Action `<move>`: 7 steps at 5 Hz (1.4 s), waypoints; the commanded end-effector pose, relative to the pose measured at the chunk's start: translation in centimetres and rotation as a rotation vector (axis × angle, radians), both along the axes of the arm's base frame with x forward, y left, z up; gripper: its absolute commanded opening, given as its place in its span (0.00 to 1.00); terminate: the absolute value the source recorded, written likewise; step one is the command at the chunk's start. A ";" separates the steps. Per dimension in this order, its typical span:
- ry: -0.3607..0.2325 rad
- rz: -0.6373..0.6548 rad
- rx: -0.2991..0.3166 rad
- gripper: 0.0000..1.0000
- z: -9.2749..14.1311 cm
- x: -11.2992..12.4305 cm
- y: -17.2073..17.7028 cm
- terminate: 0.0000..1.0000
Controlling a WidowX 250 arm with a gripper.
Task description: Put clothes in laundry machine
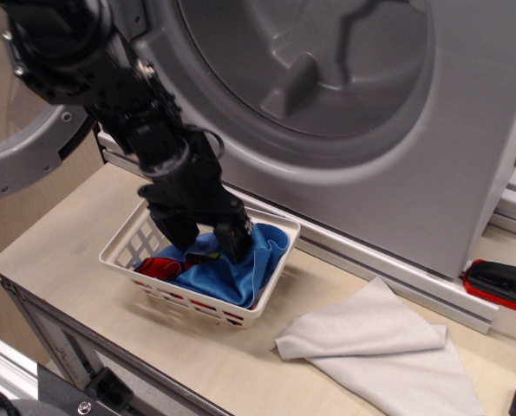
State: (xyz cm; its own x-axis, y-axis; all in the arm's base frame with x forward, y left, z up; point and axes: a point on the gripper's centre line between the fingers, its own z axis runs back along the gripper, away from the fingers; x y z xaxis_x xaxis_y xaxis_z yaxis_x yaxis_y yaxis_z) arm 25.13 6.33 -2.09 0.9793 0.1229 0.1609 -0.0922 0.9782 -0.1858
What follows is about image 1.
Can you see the grey folded cloth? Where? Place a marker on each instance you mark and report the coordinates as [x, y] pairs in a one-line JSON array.
[[378, 348]]

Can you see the grey toy washing machine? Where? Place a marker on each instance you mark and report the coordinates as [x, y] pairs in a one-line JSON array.
[[391, 122]]

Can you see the red felt garment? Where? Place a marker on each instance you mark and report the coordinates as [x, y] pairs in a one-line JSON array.
[[166, 269]]

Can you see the grey round machine door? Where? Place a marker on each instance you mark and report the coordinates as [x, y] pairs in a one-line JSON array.
[[40, 148]]

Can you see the aluminium table frame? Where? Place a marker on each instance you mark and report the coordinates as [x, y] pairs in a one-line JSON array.
[[78, 351]]

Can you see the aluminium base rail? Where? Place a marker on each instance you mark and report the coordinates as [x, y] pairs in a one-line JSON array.
[[370, 268]]

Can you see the red and black clamp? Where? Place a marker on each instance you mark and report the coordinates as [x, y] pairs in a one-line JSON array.
[[491, 281]]

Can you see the black mount with bolt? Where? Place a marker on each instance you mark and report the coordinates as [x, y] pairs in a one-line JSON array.
[[34, 390]]

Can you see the white plastic laundry basket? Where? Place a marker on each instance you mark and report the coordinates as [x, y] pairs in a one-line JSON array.
[[250, 315]]

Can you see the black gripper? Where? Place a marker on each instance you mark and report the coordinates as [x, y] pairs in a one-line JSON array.
[[188, 190]]

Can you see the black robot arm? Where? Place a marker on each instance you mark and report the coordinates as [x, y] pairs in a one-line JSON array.
[[72, 53]]

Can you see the blue and green felt garment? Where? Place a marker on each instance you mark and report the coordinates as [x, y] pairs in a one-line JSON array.
[[196, 256]]

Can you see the light blue cloth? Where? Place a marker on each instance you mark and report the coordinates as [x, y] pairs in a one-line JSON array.
[[237, 284]]

